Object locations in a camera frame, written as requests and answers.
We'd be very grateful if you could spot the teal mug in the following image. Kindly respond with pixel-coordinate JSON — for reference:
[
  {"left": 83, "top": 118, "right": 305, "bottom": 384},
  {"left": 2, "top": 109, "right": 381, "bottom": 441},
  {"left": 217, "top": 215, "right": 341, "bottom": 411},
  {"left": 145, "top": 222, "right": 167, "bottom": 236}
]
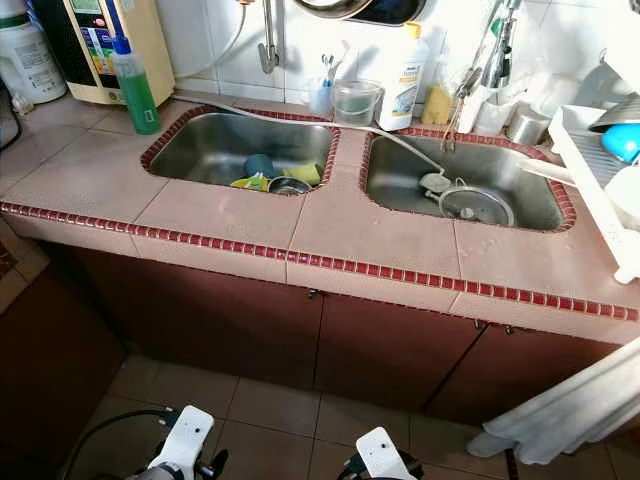
[{"left": 240, "top": 153, "right": 276, "bottom": 181}]

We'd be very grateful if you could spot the plain yellow sponge block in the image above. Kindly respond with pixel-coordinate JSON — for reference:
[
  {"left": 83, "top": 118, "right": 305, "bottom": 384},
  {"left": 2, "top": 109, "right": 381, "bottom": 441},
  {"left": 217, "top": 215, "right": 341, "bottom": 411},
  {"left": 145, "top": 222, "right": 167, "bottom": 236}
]
[{"left": 422, "top": 85, "right": 456, "bottom": 126}]

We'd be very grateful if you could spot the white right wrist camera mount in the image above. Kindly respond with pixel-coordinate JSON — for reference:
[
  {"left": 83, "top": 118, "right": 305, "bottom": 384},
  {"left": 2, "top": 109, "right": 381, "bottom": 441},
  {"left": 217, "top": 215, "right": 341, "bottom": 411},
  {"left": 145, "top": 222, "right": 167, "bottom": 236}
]
[{"left": 355, "top": 427, "right": 406, "bottom": 480}]

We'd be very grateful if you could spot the small steel cup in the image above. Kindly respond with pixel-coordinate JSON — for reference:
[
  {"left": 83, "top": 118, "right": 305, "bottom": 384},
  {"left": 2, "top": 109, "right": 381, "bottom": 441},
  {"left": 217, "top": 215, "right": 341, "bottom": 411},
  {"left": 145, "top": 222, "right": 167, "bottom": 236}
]
[{"left": 505, "top": 108, "right": 551, "bottom": 148}]

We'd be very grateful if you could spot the dark blue hanging tray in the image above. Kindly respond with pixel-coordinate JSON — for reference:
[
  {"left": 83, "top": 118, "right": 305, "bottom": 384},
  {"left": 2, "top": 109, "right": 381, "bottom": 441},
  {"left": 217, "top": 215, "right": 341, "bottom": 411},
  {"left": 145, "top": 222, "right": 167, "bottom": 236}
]
[{"left": 350, "top": 0, "right": 429, "bottom": 26}]

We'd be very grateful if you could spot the clear toothbrush cup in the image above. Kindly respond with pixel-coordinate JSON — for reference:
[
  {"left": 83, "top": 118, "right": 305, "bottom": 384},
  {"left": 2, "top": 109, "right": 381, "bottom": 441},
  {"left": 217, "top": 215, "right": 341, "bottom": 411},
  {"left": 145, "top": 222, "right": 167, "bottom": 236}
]
[{"left": 308, "top": 78, "right": 336, "bottom": 118}]

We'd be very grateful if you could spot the chrome wall tap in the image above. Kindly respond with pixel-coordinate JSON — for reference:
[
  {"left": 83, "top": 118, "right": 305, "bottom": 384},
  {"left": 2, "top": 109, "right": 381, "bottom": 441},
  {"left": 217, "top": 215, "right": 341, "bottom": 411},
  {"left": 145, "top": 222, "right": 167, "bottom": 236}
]
[{"left": 257, "top": 0, "right": 281, "bottom": 76}]

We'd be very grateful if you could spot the clear plastic bag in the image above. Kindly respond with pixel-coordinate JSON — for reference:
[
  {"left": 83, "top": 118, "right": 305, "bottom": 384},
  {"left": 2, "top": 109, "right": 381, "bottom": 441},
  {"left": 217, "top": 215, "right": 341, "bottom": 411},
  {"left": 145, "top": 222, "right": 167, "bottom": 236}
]
[{"left": 435, "top": 0, "right": 576, "bottom": 101}]

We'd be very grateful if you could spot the chrome pull-out faucet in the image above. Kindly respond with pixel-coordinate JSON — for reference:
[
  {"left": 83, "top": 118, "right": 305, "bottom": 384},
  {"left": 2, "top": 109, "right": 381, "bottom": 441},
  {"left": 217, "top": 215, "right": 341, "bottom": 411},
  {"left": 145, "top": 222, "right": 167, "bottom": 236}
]
[{"left": 480, "top": 0, "right": 526, "bottom": 91}]

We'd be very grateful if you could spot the hanging steel wok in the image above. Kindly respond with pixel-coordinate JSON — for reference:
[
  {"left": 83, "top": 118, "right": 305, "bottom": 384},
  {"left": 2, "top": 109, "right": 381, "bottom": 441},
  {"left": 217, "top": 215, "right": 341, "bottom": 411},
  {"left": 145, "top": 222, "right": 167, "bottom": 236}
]
[{"left": 292, "top": 0, "right": 381, "bottom": 21}]

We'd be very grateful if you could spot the blue bowl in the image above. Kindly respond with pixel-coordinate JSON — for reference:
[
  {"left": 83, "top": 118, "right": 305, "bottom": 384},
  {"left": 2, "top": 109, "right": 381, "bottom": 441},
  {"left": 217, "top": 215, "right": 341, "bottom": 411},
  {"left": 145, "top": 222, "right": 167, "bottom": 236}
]
[{"left": 600, "top": 122, "right": 640, "bottom": 166}]

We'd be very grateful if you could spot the large white plastic jug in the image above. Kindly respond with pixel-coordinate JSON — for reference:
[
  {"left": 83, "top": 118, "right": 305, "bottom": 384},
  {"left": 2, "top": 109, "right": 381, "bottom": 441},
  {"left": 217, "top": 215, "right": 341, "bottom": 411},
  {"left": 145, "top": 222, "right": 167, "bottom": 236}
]
[{"left": 0, "top": 0, "right": 66, "bottom": 106}]

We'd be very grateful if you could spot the white ionizer water hose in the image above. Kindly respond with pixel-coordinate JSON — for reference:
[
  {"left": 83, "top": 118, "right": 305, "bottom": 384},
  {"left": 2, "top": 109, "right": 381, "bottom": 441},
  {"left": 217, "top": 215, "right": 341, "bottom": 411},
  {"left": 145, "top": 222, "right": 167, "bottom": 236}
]
[{"left": 172, "top": 5, "right": 251, "bottom": 83}]

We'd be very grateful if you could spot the stainless steel sink basin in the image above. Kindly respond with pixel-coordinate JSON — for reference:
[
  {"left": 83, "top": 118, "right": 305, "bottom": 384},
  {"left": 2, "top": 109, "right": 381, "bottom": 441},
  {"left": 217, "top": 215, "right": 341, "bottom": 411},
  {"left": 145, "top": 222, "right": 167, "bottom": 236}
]
[
  {"left": 140, "top": 105, "right": 339, "bottom": 196},
  {"left": 360, "top": 127, "right": 579, "bottom": 234}
]

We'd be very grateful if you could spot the stainless steel bowl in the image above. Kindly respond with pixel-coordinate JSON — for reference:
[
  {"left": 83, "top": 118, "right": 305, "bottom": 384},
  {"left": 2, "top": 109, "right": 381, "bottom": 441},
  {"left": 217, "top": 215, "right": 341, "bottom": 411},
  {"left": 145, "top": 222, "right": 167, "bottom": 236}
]
[{"left": 268, "top": 176, "right": 313, "bottom": 197}]

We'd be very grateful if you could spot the yellow green scouring sponge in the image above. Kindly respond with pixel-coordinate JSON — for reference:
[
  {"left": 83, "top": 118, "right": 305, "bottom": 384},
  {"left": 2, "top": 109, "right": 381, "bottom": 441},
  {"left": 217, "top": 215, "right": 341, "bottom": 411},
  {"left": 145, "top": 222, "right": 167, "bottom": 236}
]
[{"left": 278, "top": 162, "right": 321, "bottom": 188}]

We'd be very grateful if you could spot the clear plastic pail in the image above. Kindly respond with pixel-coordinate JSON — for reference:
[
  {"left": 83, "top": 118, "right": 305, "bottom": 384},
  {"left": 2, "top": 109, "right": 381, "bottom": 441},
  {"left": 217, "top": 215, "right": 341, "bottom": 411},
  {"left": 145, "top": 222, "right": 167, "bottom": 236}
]
[{"left": 332, "top": 80, "right": 384, "bottom": 126}]

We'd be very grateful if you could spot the grey drain hose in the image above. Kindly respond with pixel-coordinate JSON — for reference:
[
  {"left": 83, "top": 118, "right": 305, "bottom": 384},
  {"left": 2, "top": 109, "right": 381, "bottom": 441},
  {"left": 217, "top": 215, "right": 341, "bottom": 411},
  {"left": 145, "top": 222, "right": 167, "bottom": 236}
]
[{"left": 170, "top": 92, "right": 441, "bottom": 179}]

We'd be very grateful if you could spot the green dish soap bottle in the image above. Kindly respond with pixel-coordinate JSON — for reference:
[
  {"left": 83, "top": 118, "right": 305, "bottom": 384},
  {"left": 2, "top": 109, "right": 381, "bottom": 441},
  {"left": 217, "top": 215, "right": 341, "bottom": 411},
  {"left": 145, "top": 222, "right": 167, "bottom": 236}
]
[{"left": 110, "top": 35, "right": 163, "bottom": 136}]

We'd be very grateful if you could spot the beige water ionizer appliance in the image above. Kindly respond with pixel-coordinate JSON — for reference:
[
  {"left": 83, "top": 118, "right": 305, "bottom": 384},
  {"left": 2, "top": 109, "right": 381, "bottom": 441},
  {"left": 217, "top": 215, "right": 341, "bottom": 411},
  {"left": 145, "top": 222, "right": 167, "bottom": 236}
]
[{"left": 30, "top": 0, "right": 176, "bottom": 106}]

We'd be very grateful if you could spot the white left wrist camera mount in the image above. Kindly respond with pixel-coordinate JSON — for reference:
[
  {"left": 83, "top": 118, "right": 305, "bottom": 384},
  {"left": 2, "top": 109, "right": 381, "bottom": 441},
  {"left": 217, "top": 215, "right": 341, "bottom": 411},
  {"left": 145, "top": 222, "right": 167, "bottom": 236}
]
[{"left": 150, "top": 405, "right": 216, "bottom": 477}]

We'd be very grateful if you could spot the white detergent bottle yellow cap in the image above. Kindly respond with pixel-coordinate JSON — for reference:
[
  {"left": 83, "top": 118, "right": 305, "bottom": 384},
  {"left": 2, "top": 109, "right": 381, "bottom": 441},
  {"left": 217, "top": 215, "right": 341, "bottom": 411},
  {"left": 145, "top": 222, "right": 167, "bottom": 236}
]
[{"left": 378, "top": 22, "right": 431, "bottom": 131}]

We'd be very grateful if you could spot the white hanging towel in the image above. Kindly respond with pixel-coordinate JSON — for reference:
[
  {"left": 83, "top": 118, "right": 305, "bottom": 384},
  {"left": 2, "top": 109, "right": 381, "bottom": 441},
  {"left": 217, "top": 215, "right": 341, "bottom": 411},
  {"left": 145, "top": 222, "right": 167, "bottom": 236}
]
[{"left": 465, "top": 335, "right": 640, "bottom": 466}]

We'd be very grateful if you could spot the brown cabinet door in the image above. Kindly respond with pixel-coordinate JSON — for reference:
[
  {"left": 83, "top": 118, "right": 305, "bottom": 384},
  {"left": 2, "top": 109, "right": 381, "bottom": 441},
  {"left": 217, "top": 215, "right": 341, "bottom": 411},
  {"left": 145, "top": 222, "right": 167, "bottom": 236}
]
[
  {"left": 425, "top": 325, "right": 621, "bottom": 426},
  {"left": 120, "top": 255, "right": 326, "bottom": 391},
  {"left": 315, "top": 295, "right": 486, "bottom": 411}
]

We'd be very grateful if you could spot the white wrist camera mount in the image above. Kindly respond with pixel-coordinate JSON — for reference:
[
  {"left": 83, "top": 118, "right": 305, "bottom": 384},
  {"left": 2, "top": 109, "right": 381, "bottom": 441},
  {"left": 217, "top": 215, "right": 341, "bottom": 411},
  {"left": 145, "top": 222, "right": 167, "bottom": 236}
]
[
  {"left": 150, "top": 405, "right": 216, "bottom": 477},
  {"left": 355, "top": 427, "right": 406, "bottom": 480}
]

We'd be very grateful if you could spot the yellow plastic bowl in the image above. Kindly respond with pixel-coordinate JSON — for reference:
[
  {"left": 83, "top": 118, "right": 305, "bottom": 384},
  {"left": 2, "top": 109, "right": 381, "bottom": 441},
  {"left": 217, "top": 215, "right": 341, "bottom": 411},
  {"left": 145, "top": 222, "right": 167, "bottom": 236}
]
[{"left": 230, "top": 172, "right": 271, "bottom": 193}]

